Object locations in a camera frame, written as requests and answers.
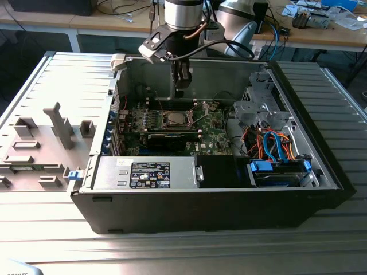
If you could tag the silver metal drive cage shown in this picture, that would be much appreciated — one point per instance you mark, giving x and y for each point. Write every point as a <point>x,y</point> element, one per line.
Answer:
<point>252,111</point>

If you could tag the hard disk in blue carrier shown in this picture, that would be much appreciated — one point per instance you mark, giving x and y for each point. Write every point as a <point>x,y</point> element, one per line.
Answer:
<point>259,166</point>

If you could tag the green RAM stick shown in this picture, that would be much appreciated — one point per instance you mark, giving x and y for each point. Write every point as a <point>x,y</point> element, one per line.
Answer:
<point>24,168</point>

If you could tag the white paper sheets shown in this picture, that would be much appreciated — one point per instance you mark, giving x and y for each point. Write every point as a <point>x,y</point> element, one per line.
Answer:
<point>347,21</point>

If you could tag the black upright box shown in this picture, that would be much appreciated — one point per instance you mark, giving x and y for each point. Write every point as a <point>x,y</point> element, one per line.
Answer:
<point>262,17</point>

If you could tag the white object with text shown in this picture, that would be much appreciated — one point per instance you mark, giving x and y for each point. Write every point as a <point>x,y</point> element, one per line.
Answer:
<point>17,266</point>

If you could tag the black computer box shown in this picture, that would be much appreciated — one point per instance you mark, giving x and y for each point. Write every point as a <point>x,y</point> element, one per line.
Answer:
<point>51,7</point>

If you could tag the grey parts rack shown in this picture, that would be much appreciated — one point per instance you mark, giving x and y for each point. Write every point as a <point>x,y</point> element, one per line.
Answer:
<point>61,126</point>

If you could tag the beige case latch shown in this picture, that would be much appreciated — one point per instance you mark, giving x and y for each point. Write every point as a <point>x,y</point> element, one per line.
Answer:
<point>117,61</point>

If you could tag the CPU socket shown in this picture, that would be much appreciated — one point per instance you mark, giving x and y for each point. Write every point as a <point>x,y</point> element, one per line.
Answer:
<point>164,121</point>

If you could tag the round coin battery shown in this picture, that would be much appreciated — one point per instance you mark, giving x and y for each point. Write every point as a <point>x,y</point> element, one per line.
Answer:
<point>213,108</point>

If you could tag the dark finned CPU cooler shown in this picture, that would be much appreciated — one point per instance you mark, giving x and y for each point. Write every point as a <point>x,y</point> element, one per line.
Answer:
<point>299,18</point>

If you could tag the black open PC case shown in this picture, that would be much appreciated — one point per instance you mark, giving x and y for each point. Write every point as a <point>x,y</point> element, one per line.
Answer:
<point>200,209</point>

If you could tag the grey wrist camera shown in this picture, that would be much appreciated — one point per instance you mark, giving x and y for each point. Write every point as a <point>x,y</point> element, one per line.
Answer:
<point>215,28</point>

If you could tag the blue case latch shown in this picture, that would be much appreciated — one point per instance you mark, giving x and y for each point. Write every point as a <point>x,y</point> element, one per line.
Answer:
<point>75,175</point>

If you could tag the black power supply label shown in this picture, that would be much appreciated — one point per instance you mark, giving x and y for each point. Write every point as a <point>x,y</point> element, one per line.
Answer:
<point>150,174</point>

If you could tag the silver power supply unit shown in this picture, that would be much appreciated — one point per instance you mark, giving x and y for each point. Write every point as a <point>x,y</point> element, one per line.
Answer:
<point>109,174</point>

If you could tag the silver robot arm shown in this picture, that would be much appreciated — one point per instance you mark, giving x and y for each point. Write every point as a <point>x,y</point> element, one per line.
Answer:
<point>183,14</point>

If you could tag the grey metal drive part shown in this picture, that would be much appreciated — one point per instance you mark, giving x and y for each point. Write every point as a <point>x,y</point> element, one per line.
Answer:
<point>318,20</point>

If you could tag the light wooden desk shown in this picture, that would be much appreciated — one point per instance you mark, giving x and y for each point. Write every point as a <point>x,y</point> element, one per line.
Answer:
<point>315,34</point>
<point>114,23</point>

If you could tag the black graphics card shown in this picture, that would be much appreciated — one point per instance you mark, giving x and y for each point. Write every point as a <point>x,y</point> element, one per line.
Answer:
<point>166,141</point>

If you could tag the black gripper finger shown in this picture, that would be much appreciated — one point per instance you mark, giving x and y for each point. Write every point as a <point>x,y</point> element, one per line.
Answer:
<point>183,77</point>

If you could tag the blue cardboard box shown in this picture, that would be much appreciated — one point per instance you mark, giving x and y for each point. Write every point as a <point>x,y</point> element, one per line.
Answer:
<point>341,4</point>

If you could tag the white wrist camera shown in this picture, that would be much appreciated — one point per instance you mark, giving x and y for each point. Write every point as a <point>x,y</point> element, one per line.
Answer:
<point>149,54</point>

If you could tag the black plastic shroud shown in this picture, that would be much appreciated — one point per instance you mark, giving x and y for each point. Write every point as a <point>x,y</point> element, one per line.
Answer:
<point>216,172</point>

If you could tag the green motherboard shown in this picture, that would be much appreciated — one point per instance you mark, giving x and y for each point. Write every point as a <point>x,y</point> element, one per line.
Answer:
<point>212,137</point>

